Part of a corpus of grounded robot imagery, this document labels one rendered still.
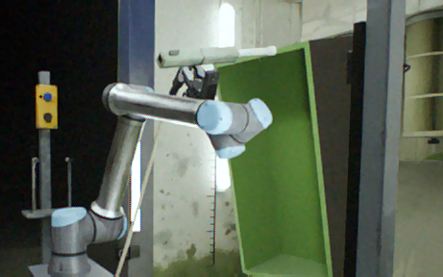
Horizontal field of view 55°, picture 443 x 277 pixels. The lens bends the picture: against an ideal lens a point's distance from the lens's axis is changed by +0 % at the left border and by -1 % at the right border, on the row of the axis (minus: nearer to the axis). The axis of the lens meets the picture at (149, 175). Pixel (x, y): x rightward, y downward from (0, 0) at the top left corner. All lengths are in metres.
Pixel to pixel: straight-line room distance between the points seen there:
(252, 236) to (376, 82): 1.80
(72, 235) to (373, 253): 1.23
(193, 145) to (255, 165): 0.53
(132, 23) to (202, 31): 0.52
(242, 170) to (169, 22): 1.08
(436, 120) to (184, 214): 1.61
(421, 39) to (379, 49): 2.15
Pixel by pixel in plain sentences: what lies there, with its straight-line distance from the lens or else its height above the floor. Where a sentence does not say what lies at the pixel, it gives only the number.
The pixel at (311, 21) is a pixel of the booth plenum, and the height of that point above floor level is 2.12.
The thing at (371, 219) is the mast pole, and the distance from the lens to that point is 0.91.
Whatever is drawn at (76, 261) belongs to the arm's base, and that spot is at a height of 0.71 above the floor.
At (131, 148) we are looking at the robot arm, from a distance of 1.76.
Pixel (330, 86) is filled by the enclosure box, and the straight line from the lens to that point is 2.05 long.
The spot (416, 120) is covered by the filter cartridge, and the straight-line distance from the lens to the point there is 3.01.
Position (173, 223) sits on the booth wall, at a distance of 2.86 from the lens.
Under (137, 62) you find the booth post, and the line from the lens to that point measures 2.73.
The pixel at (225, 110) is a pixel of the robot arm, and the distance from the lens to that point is 1.19.
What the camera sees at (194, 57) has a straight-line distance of 1.46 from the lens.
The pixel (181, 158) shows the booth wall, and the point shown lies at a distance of 2.84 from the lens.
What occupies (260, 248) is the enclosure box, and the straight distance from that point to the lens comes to 2.66.
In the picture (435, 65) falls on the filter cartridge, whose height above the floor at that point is 1.67.
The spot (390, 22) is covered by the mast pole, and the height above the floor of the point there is 1.42.
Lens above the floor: 1.20
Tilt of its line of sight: 4 degrees down
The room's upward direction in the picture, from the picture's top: straight up
